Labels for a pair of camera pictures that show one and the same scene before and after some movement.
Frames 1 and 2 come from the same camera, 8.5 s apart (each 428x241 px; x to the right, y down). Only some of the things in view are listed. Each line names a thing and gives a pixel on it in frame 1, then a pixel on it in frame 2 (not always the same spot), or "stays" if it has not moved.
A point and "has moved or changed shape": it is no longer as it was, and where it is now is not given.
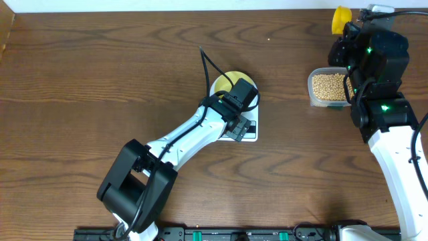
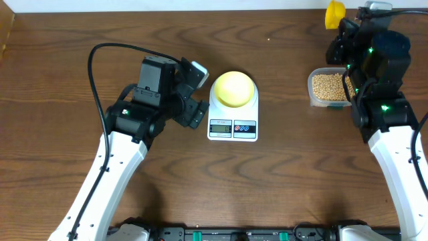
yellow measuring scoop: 342,15 has moved or changed shape
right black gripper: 342,45 stays
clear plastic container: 326,87 stays
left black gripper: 238,132 → 184,117
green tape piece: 336,107 stays
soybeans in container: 330,87 stays
